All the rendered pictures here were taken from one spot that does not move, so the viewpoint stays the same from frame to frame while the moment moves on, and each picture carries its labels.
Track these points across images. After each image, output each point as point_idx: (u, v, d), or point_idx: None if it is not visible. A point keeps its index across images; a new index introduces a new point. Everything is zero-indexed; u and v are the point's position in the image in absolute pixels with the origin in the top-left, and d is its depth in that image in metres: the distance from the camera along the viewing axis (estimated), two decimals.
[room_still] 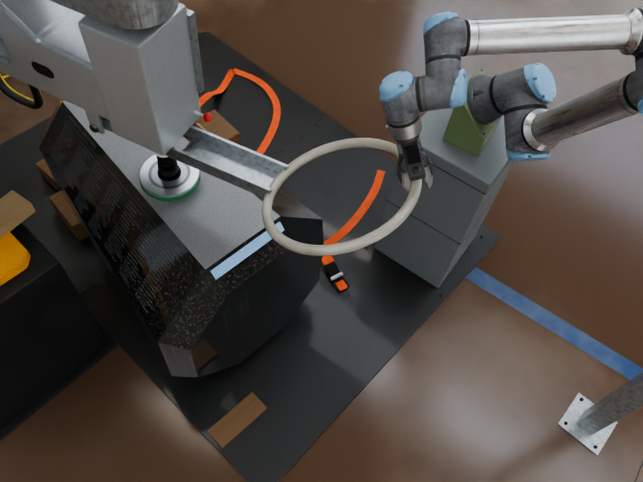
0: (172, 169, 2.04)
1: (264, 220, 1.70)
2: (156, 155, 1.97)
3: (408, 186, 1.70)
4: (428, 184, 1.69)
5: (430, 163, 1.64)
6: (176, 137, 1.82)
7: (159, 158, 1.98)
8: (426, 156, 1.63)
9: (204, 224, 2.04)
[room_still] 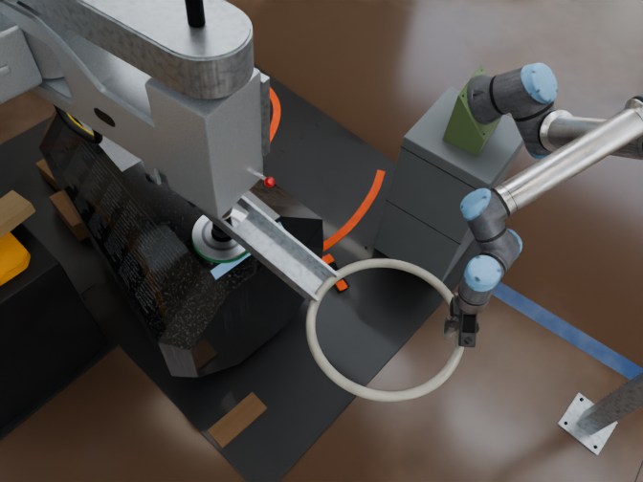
0: None
1: (309, 335, 1.73)
2: None
3: (448, 337, 1.78)
4: None
5: (477, 327, 1.73)
6: (233, 200, 1.70)
7: None
8: (476, 321, 1.72)
9: None
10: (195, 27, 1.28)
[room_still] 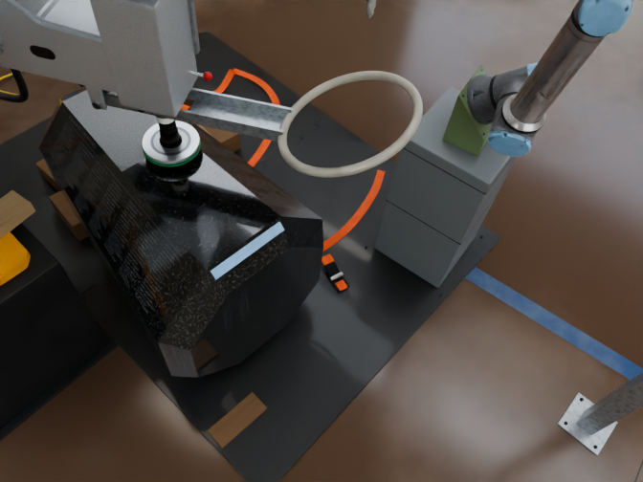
0: (175, 136, 2.13)
1: (286, 157, 1.84)
2: (159, 122, 2.06)
3: (372, 8, 1.62)
4: None
5: None
6: (183, 98, 1.92)
7: (163, 125, 2.07)
8: None
9: (204, 224, 2.04)
10: None
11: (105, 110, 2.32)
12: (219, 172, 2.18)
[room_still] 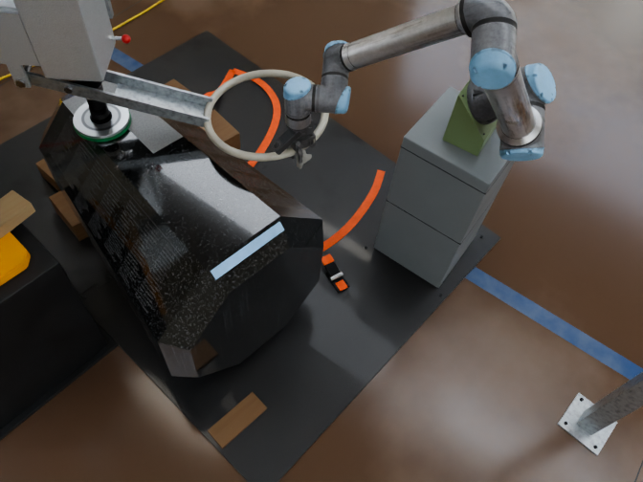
0: (105, 111, 2.22)
1: (218, 142, 2.13)
2: (88, 98, 2.14)
3: None
4: (297, 164, 2.15)
5: (299, 154, 2.07)
6: (106, 62, 1.99)
7: (92, 101, 2.15)
8: (299, 147, 2.06)
9: (204, 224, 2.04)
10: None
11: None
12: (219, 172, 2.18)
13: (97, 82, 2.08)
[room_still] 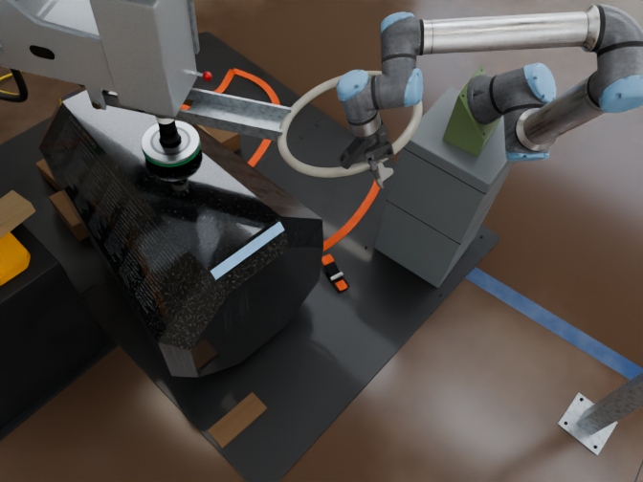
0: (175, 136, 2.13)
1: (286, 157, 1.84)
2: (159, 122, 2.06)
3: None
4: (376, 182, 1.74)
5: (371, 166, 1.67)
6: (182, 98, 1.92)
7: (163, 125, 2.07)
8: (371, 159, 1.66)
9: (204, 224, 2.04)
10: None
11: (105, 110, 2.32)
12: (219, 172, 2.18)
13: None
